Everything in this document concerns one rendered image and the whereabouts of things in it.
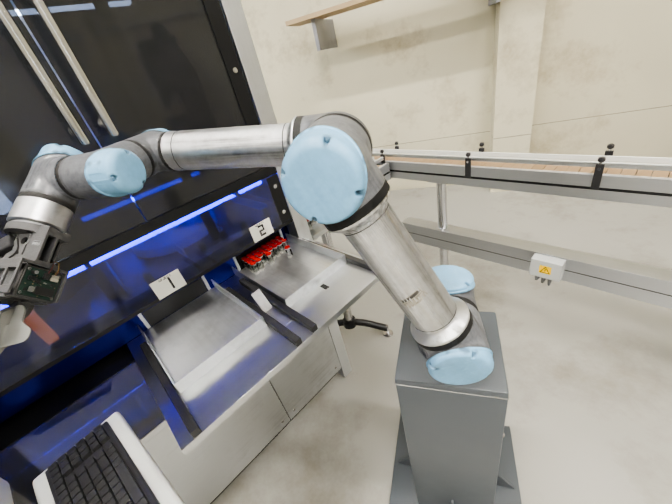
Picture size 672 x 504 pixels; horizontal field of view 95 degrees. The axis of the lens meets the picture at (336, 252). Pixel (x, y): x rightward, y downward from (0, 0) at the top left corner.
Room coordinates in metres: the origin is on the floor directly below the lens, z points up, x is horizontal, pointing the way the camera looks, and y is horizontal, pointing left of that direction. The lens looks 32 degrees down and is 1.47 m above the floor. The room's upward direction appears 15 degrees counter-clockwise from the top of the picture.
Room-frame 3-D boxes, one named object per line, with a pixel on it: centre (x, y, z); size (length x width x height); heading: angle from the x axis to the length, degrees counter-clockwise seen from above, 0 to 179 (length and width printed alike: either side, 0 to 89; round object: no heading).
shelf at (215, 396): (0.77, 0.27, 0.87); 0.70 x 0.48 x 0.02; 127
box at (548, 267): (1.00, -0.89, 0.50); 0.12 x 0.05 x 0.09; 37
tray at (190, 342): (0.72, 0.45, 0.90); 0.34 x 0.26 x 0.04; 37
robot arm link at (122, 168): (0.58, 0.34, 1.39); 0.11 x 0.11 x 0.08; 73
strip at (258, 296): (0.71, 0.22, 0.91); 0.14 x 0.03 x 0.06; 38
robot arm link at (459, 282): (0.52, -0.22, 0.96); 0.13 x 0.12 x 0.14; 163
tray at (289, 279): (0.93, 0.18, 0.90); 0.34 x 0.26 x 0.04; 37
